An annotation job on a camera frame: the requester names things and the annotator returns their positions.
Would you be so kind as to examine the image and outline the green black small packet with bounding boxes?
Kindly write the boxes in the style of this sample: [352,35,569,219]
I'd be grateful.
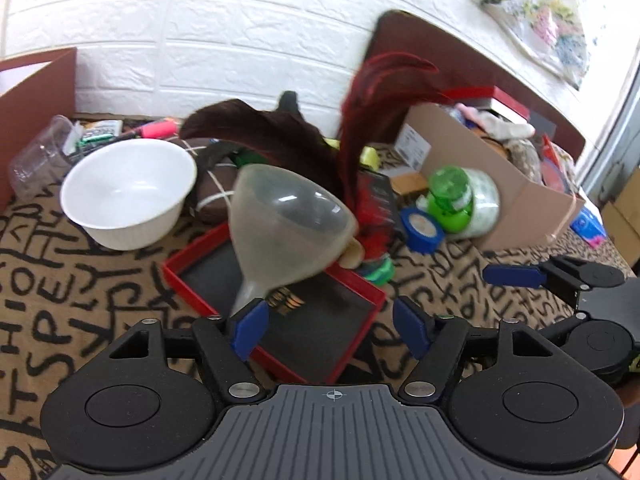
[79,120,123,147]

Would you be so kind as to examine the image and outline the clear plastic cup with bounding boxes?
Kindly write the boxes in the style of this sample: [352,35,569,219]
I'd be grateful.
[9,115,76,201]

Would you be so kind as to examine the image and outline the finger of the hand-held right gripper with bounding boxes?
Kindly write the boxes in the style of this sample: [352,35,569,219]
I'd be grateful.
[550,311,591,351]
[482,255,592,305]

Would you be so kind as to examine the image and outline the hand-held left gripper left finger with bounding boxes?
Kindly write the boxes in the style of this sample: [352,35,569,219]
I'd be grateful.
[107,300,270,403]

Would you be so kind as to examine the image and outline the brown plush football toy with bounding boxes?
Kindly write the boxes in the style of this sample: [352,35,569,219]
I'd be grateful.
[187,137,242,221]

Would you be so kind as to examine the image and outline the pink highlighter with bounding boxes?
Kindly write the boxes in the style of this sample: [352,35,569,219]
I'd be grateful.
[141,119,179,139]

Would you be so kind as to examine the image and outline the large tan cardboard box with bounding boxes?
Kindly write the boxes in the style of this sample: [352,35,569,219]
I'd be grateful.
[395,102,586,252]

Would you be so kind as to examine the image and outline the speckled grain bag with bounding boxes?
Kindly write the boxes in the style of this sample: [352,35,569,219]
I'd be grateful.
[502,137,543,183]

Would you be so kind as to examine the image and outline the white bowl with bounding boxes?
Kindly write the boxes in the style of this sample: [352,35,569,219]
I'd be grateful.
[60,139,197,251]

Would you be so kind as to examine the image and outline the beige wooden piece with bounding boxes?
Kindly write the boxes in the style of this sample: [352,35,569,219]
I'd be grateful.
[340,237,366,269]

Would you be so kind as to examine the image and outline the red shallow box tray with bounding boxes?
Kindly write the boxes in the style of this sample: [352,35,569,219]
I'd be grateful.
[162,222,387,383]

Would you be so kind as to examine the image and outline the small brown box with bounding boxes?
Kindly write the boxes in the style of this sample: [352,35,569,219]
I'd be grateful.
[390,172,431,196]

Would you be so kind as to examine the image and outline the green plastic jar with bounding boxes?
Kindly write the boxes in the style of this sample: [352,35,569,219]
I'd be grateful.
[426,166,474,234]

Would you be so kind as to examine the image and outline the tan cardboard carton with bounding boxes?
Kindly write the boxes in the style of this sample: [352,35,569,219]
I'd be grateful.
[600,167,640,261]

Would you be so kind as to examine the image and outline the translucent plastic funnel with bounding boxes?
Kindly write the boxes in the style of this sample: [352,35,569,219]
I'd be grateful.
[227,164,358,318]

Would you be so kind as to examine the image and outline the deer-print drawstring pouch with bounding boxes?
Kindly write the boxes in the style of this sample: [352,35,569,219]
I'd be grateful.
[541,135,577,193]

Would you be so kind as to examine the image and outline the dark red feather duster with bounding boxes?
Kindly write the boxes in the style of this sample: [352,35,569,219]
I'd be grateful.
[180,52,441,221]

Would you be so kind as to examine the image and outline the blue tape roll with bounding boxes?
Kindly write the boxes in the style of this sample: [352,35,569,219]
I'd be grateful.
[400,206,445,254]

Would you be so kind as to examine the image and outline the black box with red print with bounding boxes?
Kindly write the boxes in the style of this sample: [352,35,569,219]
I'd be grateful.
[357,170,397,226]

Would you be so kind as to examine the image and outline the white cloth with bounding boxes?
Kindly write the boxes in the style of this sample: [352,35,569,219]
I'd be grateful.
[455,105,536,140]

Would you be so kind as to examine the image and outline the brown open paper box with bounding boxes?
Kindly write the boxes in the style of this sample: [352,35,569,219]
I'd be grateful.
[0,47,78,201]

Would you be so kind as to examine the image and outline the brown wooden headboard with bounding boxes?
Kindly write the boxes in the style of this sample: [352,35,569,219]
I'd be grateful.
[362,9,586,161]

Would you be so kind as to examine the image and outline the floral cloth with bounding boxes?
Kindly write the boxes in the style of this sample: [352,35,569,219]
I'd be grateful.
[482,0,588,91]

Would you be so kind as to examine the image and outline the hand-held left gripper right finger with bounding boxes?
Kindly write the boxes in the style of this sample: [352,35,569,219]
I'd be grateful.
[393,296,556,403]

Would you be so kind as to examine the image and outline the green tape roll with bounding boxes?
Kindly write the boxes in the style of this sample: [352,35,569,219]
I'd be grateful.
[357,255,394,287]

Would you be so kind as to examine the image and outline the blue tissue packet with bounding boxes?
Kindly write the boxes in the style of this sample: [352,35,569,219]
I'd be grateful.
[570,207,607,248]

